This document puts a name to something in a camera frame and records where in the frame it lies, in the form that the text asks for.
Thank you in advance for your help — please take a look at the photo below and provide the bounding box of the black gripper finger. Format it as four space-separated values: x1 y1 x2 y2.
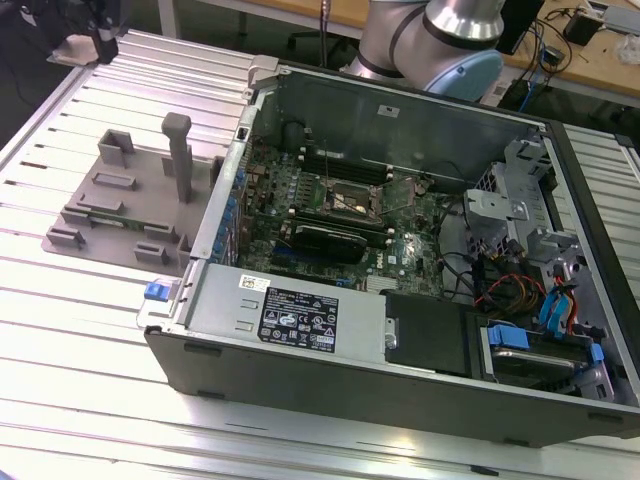
84 0 120 65

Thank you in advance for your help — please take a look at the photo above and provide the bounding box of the silver metal drive cage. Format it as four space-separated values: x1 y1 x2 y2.
462 137 559 261

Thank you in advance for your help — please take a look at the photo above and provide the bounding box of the metal socket cover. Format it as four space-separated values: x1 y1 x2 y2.
375 169 432 217

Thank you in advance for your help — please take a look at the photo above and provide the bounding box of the small black box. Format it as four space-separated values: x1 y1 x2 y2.
563 10 601 47

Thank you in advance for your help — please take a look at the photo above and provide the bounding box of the black open PC case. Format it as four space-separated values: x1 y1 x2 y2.
134 53 640 449

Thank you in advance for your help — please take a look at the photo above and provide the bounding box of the blue flat wire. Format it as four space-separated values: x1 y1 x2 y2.
555 282 577 336
539 292 562 334

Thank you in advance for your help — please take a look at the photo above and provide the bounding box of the silver hard disk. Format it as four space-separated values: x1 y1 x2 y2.
492 347 591 391

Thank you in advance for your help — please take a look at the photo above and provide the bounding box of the red yellow wire bundle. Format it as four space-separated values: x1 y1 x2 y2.
474 273 547 307

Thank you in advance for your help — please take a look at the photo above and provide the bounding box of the green motherboard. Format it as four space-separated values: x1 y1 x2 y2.
234 144 451 301

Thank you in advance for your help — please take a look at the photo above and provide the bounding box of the grey flat device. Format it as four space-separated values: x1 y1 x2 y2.
602 7 640 35

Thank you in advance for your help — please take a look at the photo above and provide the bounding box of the wooden desk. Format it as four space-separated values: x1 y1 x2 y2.
499 0 640 99

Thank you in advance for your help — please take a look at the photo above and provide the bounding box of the grey plastic parts rack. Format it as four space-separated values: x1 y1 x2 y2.
39 112 226 276

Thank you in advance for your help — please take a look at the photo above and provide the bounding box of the black graphics card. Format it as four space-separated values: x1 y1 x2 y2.
289 223 370 265

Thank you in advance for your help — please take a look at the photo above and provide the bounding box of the silver power supply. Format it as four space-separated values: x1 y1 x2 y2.
187 263 389 361

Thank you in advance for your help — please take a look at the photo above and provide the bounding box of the green RAM stick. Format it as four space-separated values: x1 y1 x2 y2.
88 212 147 232

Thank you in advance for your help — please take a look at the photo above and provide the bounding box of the CPU socket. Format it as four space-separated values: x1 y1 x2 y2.
323 177 384 224

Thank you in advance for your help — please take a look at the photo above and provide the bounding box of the black power cable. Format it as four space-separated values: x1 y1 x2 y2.
439 249 485 307

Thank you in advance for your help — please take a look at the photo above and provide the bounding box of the black plastic cover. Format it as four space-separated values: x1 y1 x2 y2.
383 289 484 380

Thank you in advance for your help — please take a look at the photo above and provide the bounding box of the blue disk carrier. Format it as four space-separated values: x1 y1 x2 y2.
485 323 607 371

